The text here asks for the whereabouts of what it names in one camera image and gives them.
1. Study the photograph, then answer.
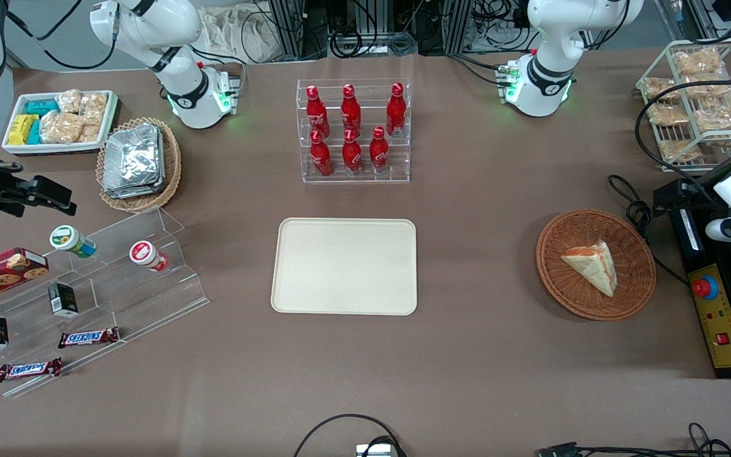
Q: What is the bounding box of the brown chocolate bar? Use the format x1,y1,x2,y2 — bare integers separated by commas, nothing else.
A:
0,357,63,383
58,327,121,350

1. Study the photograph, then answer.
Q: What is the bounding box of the round brown wicker basket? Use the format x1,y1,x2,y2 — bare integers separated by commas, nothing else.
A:
536,209,657,322

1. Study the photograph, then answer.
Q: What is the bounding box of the red cola bottle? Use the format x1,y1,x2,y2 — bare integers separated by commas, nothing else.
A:
369,126,391,175
305,85,331,140
341,128,364,176
310,130,334,178
386,83,407,138
341,84,363,138

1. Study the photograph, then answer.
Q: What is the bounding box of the coiled black cable bundle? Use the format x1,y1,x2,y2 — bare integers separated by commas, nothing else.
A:
329,25,418,59

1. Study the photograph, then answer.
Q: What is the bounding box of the yellow snack packet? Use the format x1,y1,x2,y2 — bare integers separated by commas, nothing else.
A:
8,114,40,146

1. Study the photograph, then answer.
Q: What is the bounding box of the white wire rack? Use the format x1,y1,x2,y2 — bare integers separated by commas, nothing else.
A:
635,38,731,174

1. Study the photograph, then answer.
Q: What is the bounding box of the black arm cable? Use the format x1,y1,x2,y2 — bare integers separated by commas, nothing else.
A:
4,0,120,71
634,77,731,186

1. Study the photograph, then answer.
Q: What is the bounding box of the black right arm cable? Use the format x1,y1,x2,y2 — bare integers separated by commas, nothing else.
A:
4,0,120,71

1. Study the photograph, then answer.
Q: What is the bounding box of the black connector with cable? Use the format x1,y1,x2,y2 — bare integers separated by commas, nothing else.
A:
536,422,731,457

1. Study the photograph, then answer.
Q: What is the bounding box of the green lid yogurt cup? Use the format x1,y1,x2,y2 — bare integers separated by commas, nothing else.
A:
49,225,98,260

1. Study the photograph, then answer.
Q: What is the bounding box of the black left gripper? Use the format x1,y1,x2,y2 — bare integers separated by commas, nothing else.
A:
653,180,723,218

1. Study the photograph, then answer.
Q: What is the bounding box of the clear acrylic bottle rack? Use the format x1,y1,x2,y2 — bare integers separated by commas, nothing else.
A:
296,78,411,185

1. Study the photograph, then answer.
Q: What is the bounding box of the white plastic snack bin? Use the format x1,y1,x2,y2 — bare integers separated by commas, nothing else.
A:
2,89,119,156

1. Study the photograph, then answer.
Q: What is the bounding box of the black looped camera cable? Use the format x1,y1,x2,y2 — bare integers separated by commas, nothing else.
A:
293,414,408,457

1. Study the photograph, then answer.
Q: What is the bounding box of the bagged fried snack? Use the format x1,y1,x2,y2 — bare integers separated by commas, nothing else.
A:
683,75,731,101
659,138,703,161
643,76,681,103
648,103,690,127
694,102,731,133
673,48,725,77

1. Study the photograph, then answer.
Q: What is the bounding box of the beige plastic tray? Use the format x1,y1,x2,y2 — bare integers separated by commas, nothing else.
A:
270,218,418,316

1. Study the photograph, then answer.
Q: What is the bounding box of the black table power cable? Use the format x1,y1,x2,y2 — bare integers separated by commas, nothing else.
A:
607,175,691,288

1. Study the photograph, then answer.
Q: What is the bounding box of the white cloth bag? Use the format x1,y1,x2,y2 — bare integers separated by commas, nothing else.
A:
197,5,285,64

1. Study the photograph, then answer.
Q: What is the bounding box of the red emergency stop button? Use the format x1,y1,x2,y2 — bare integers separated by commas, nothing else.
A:
692,275,720,301

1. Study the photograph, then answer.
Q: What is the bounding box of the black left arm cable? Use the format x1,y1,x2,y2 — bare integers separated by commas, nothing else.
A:
634,77,731,186

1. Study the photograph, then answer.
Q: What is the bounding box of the red lid yogurt cup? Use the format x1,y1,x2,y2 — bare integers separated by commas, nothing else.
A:
129,240,170,274

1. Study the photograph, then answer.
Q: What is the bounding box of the triangular sandwich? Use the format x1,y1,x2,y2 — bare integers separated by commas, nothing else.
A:
560,240,619,298

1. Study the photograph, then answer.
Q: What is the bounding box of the yellow control panel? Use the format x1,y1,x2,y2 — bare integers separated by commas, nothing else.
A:
687,263,731,370

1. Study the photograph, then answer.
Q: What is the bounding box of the silver foil container stack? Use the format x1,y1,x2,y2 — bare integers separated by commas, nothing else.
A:
102,123,167,200

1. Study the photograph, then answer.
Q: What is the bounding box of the clear acrylic stepped display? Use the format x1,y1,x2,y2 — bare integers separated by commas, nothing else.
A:
0,205,210,399

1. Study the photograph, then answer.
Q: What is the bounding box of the light wicker basket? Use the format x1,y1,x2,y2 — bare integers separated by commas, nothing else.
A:
96,117,183,213

